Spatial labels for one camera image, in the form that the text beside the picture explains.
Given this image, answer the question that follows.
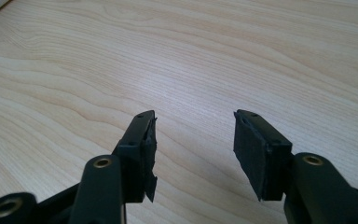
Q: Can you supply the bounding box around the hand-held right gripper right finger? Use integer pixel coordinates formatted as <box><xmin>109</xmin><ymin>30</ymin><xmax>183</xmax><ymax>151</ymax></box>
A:
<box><xmin>232</xmin><ymin>108</ymin><xmax>294</xmax><ymax>202</ymax></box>

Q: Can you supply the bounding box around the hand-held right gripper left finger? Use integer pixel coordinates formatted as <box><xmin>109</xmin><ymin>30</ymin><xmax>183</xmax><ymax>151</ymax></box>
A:
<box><xmin>111</xmin><ymin>109</ymin><xmax>158</xmax><ymax>203</ymax></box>

